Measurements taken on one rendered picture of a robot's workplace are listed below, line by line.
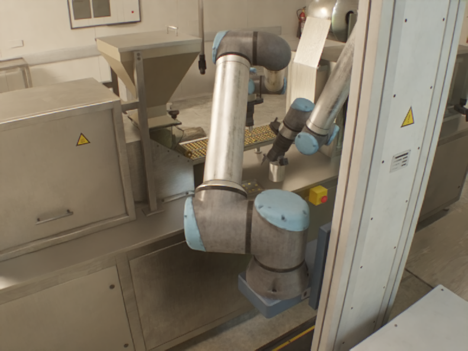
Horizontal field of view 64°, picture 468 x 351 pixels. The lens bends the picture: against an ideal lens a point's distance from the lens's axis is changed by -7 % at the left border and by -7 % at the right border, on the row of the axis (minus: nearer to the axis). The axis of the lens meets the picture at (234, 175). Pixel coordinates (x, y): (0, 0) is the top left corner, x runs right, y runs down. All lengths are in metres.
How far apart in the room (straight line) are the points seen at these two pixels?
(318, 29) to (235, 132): 1.21
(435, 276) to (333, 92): 0.86
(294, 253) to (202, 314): 1.07
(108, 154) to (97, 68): 3.99
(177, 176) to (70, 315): 0.76
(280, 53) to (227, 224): 0.62
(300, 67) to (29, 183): 1.51
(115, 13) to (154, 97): 3.88
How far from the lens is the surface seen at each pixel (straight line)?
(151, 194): 1.75
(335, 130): 1.58
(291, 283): 1.15
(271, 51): 1.35
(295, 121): 1.61
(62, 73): 5.49
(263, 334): 2.30
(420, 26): 0.97
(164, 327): 2.01
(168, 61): 1.64
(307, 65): 2.25
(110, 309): 1.79
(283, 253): 1.08
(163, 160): 1.80
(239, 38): 1.35
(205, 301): 2.03
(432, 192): 3.18
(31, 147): 1.56
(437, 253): 1.90
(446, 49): 1.09
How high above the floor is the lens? 1.77
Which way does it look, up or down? 28 degrees down
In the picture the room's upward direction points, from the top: straight up
